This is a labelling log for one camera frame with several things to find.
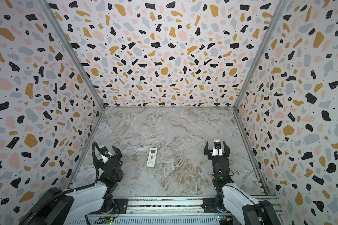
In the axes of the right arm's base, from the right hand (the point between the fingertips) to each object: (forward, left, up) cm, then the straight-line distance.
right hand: (215, 140), depth 81 cm
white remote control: (-5, +39, -14) cm, 42 cm away
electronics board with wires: (-38, +56, -16) cm, 70 cm away
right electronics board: (-36, -5, -17) cm, 40 cm away
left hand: (-6, +64, -2) cm, 64 cm away
